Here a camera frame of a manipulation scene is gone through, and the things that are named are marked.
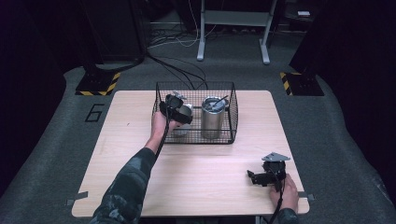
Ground black yellow striped stand base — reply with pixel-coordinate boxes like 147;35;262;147
279;72;325;97
75;72;121;97

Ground steel tumbler with lid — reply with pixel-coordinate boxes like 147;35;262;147
200;95;231;140

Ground black cabinet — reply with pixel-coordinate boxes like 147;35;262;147
78;0;148;64

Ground white metal desk frame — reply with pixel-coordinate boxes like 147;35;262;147
196;0;278;65

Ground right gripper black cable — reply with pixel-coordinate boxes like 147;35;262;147
267;183;286;224

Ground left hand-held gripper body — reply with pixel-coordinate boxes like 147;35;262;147
159;90;188;121

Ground black floor cables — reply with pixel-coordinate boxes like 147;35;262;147
144;50;209;91

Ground grey tape strip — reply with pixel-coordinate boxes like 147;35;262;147
298;190;316;202
65;190;90;206

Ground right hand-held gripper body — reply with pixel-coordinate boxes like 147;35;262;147
261;151;291;191

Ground white floor cable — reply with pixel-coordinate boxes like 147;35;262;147
148;0;219;49

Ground person's left hand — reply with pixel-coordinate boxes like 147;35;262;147
148;111;184;147

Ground black wire basket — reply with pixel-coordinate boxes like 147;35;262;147
150;81;239;145

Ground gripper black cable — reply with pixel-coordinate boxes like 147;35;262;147
267;183;286;224
153;105;172;161

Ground grey mug with white handle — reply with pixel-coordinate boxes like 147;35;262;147
172;104;194;138

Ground person's right hand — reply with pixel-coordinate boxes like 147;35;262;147
269;173;300;215

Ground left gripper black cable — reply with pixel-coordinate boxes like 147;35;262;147
153;105;172;161

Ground black straw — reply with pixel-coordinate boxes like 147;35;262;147
213;94;230;108

